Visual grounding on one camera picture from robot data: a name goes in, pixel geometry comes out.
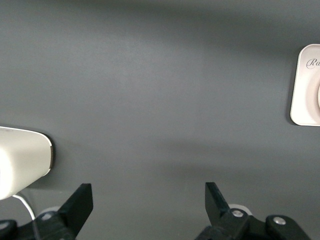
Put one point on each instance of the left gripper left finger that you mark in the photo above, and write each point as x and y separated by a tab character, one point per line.
75	207

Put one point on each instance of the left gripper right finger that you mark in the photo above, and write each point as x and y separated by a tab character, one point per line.
220	207

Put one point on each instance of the round beige plate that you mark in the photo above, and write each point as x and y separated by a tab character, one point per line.
319	97

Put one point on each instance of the beige rabbit print tray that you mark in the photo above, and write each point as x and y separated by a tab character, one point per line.
303	75

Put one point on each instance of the cream white toaster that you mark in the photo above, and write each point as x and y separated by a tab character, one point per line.
22	160

